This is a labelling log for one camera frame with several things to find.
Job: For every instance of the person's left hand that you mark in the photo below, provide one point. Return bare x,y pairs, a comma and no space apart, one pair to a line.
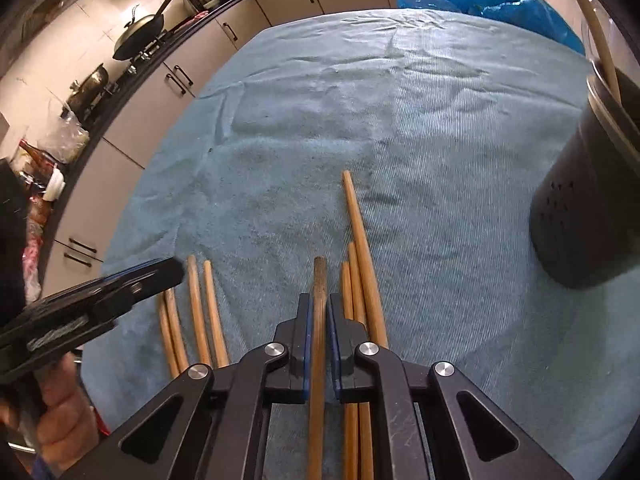
67,410

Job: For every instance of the black kitchen countertop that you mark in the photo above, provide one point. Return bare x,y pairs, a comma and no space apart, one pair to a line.
102,122

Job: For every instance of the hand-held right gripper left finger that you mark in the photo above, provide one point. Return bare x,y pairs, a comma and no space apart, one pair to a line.
307,345

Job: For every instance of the black wok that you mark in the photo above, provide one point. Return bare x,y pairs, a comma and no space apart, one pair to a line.
140,30

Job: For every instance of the steel kettle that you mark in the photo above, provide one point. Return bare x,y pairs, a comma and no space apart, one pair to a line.
192,4

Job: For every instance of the small white bowl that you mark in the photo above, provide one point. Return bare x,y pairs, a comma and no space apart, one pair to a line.
55,185

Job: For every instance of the dark sauce bottle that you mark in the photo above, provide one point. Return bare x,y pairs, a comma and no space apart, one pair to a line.
35,157

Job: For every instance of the gas stove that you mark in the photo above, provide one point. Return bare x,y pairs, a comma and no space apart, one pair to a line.
145,55

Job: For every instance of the beige lower kitchen cabinets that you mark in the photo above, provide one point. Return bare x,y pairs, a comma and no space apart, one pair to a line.
125,175

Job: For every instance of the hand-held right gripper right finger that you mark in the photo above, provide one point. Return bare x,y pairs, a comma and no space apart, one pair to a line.
334,345

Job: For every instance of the steel pot with lid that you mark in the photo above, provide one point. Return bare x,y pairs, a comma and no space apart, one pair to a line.
87,90

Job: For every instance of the clear plastic food bag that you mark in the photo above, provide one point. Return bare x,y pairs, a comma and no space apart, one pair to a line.
70,137

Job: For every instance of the black chopstick holder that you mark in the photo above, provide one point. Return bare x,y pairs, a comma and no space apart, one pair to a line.
580,200

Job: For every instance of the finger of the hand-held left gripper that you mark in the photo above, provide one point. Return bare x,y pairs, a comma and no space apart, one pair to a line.
135,269
145,285

